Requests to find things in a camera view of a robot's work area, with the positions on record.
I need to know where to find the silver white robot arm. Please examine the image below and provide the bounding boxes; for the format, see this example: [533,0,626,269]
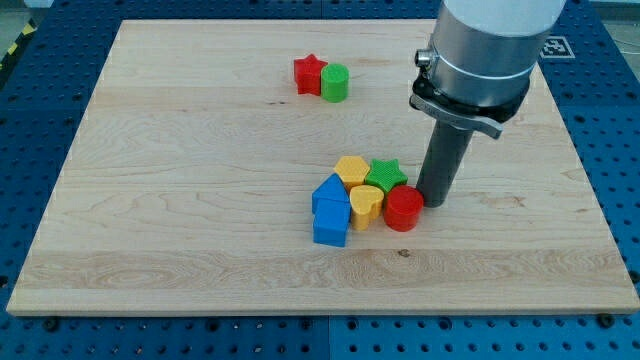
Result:
[410,0,565,139]

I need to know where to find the green star block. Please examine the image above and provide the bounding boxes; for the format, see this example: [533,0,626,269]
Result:
[364,159,408,195]

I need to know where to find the red star block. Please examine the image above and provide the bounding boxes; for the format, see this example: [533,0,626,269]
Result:
[293,54,328,96]

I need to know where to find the blue triangle block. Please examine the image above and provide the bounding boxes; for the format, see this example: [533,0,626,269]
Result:
[312,173,349,214]

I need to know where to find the yellow hexagon block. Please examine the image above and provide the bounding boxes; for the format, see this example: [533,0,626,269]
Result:
[333,156,370,192]

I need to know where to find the blue cube block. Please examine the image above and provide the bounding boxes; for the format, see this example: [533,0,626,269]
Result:
[313,199,351,247]

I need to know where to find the yellow heart block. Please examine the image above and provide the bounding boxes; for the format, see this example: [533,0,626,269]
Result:
[349,185,384,231]

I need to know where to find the red cylinder block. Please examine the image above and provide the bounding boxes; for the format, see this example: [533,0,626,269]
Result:
[384,185,424,232]

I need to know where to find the green cylinder block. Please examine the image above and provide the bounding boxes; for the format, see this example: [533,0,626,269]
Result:
[321,63,349,103]

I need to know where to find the wooden board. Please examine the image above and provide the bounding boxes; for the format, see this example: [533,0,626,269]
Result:
[7,20,639,317]

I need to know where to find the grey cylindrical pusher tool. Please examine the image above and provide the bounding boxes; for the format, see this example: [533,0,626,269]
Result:
[416,121,473,208]

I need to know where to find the black white fiducial marker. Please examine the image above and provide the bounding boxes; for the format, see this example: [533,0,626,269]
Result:
[540,35,575,59]

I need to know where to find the yellow black hazard tape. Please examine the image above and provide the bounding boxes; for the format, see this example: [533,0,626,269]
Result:
[1,18,37,72]

